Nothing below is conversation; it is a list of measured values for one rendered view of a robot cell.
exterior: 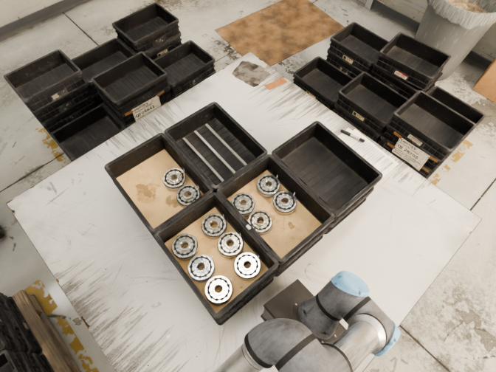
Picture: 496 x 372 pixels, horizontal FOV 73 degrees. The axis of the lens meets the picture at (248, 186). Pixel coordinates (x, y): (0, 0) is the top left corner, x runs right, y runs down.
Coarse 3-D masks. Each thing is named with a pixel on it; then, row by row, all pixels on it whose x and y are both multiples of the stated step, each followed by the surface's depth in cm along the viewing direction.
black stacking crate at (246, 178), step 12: (264, 168) 152; (276, 168) 148; (240, 180) 144; (288, 180) 145; (228, 192) 144; (300, 192) 142; (312, 204) 140; (324, 216) 138; (324, 228) 136; (312, 240) 138
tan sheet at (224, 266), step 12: (204, 216) 143; (192, 228) 140; (228, 228) 140; (168, 240) 137; (204, 240) 137; (216, 240) 137; (204, 252) 135; (216, 252) 135; (252, 252) 135; (180, 264) 132; (216, 264) 132; (228, 264) 132; (264, 264) 133; (228, 276) 130; (204, 288) 128; (216, 288) 128; (240, 288) 128; (216, 312) 123
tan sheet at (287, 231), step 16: (240, 192) 149; (256, 192) 149; (256, 208) 145; (272, 208) 145; (304, 208) 145; (272, 224) 141; (288, 224) 141; (304, 224) 141; (320, 224) 141; (272, 240) 138; (288, 240) 138
